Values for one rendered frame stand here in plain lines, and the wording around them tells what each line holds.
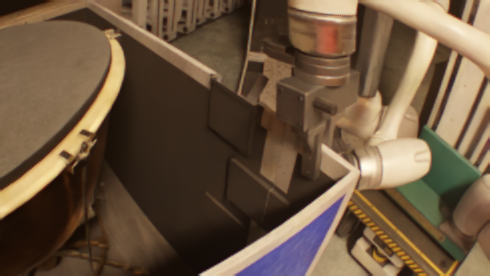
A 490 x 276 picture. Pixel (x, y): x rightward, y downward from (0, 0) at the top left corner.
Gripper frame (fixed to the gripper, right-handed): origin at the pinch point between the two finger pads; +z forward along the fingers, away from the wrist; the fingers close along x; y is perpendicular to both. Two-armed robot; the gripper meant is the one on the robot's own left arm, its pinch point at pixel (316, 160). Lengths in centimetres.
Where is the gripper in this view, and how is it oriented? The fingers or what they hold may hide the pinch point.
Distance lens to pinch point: 53.5
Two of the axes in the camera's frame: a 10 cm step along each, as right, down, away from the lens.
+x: 7.4, -3.6, 5.7
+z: 0.2, 8.6, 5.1
